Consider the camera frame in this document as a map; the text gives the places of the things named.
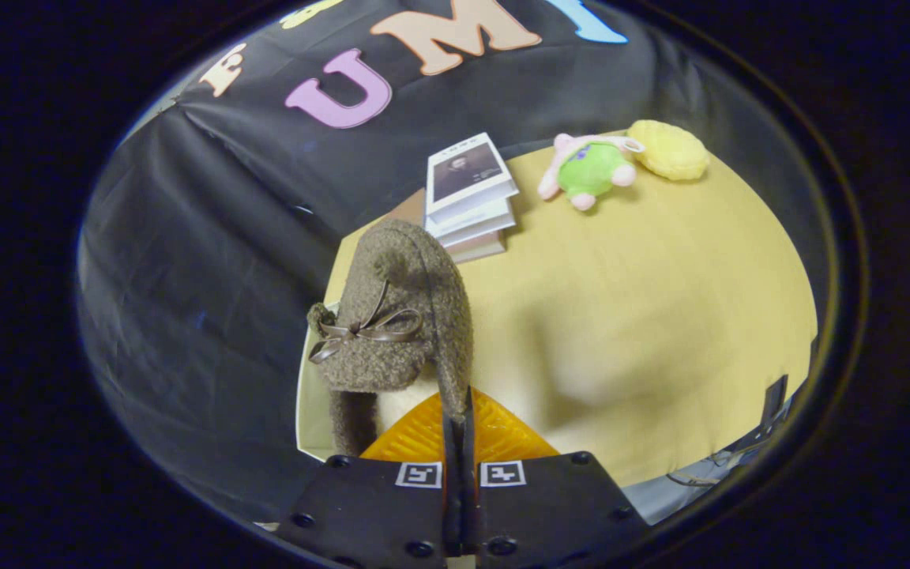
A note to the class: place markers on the black backdrop cloth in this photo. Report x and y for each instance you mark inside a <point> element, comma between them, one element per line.
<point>210,276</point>

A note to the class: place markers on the brown book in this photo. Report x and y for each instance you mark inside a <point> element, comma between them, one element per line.
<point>409,209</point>

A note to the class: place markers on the dark equipment stand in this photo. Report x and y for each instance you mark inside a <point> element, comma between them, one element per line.
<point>773,403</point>

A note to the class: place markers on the brown fluffy shoe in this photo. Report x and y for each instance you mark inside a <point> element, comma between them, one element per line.
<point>400,316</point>

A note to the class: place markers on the yellow plush cushion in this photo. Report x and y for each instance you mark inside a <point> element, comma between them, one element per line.
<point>668,150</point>

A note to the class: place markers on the pink book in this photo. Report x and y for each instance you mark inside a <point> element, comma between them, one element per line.
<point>479,249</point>

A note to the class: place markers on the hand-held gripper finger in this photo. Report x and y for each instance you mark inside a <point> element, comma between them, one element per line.
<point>471,474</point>
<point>453,474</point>

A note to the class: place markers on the white portrait cover book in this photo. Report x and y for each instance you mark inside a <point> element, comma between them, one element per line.
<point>467,170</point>

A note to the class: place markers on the plain white book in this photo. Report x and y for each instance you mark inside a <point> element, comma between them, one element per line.
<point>475,229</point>

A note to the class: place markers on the pink and green plush toy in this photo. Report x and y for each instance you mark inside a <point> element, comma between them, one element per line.
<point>589,170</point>

